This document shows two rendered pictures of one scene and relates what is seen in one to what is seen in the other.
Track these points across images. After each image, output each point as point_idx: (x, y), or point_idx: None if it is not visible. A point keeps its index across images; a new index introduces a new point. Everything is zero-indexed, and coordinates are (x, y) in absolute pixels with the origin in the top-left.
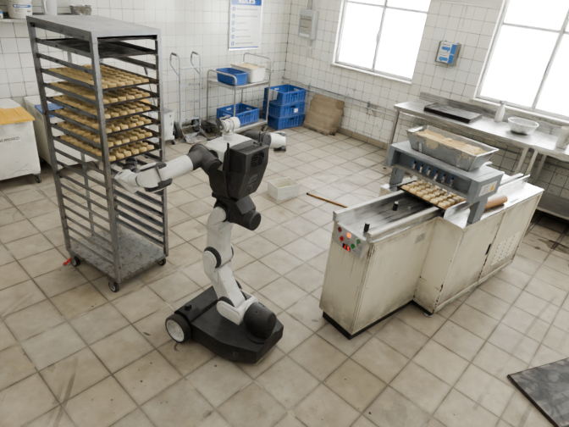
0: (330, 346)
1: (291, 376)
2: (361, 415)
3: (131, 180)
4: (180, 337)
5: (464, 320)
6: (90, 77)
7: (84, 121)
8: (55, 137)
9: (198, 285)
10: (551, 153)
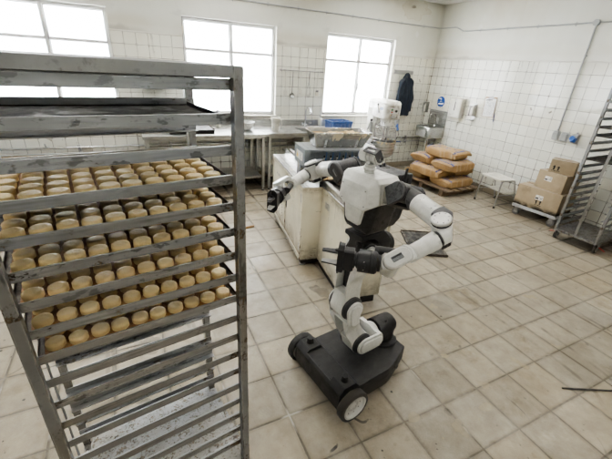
0: (377, 311)
1: (407, 343)
2: (443, 321)
3: (431, 249)
4: (356, 409)
5: None
6: (137, 176)
7: (152, 266)
8: (51, 355)
9: (265, 378)
10: (280, 136)
